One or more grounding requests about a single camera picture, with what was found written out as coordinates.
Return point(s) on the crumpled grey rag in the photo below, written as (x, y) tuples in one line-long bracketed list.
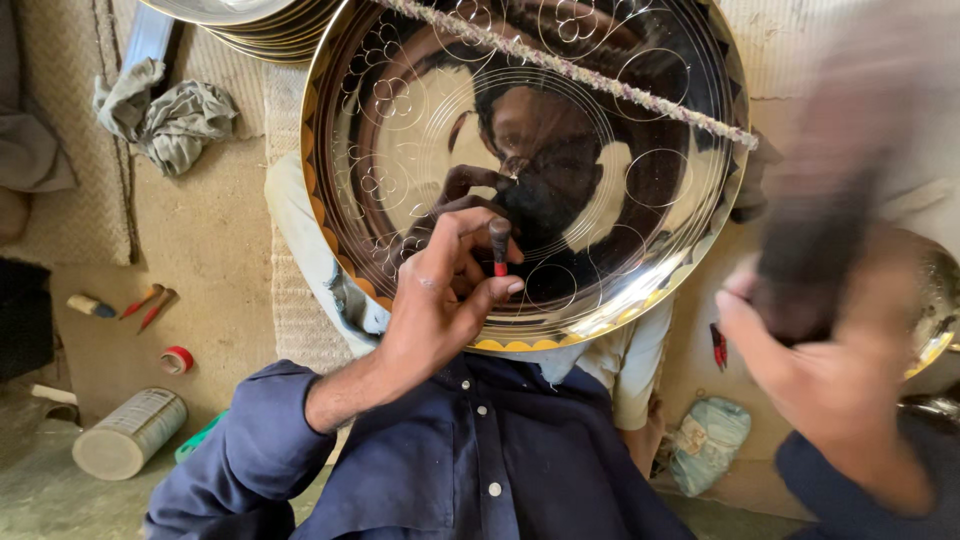
[(176, 120)]

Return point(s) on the person's right hand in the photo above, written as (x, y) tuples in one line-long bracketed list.
[(832, 375)]

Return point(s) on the grey folded cloth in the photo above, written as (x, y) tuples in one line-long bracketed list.
[(30, 142)]

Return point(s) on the small white scrap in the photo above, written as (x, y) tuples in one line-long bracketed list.
[(54, 395)]

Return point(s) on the dark hammer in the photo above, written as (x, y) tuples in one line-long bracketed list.
[(817, 225)]

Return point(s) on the red tape roll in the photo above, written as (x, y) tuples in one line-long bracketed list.
[(177, 361)]

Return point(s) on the dark fabric bundle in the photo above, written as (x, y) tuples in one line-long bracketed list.
[(22, 319)]

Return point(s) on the large engraved brass tray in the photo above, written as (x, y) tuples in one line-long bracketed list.
[(600, 225)]

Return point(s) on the shiny blue metal strip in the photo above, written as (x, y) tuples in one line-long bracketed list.
[(148, 37)]

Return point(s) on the person's right fingers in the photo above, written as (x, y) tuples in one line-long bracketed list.
[(742, 322)]

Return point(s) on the person's navy shirt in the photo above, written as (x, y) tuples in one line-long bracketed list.
[(487, 465)]

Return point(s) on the small red tool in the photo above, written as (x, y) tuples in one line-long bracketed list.
[(718, 346)]

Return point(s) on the steel punch with red band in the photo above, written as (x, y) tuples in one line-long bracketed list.
[(499, 244)]

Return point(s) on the green plastic piece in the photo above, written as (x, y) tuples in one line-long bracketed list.
[(196, 439)]

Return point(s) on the woven beige mat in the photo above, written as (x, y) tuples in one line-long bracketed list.
[(67, 217)]

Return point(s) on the light blue plastic bag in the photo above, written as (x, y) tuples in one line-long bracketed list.
[(709, 442)]

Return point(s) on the stack of brass trays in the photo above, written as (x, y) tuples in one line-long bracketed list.
[(262, 30)]

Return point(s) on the grey tin can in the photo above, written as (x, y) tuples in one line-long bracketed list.
[(131, 433)]

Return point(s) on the person's left hand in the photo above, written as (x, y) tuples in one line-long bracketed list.
[(431, 300)]

